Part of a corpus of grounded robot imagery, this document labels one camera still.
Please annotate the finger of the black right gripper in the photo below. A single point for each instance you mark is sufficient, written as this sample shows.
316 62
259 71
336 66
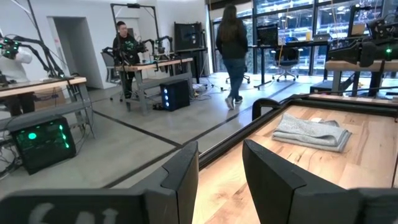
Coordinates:
339 54

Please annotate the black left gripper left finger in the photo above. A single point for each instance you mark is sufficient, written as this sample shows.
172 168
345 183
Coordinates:
177 193

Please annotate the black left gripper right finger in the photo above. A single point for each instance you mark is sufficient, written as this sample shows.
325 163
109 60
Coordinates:
280 199

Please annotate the black background robot arm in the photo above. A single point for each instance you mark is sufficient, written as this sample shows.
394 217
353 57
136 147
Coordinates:
161 43
109 51
43 56

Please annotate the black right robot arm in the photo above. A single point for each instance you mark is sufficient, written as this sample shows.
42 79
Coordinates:
382 29

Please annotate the wooden top workbench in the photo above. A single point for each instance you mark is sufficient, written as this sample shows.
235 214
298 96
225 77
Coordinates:
31 87
345 66
149 66

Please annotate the black office chair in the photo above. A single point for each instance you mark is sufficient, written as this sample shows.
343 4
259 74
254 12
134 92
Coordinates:
287 59

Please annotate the folded grey cloth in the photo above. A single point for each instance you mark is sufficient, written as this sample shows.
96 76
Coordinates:
311 133

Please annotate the black desk monitor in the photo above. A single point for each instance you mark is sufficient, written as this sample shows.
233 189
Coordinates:
267 35

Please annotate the black desk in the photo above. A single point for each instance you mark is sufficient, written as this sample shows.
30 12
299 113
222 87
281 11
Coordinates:
262 62

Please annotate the blue-lit computer tower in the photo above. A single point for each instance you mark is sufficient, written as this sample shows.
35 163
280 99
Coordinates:
175 95

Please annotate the person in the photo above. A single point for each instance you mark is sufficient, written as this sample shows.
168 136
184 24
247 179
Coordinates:
126 43
14 68
231 40

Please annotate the green-lit computer tower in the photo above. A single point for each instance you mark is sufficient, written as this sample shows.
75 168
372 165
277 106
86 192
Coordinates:
43 146

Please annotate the grey chair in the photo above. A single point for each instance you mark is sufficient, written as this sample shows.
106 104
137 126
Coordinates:
109 65

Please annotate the black cabinet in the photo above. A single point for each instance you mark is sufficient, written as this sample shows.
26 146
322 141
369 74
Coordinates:
188 35

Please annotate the black table frame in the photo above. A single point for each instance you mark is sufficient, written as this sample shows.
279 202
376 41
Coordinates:
236 140

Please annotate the black gantry frame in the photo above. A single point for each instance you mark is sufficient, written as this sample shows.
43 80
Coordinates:
133 5

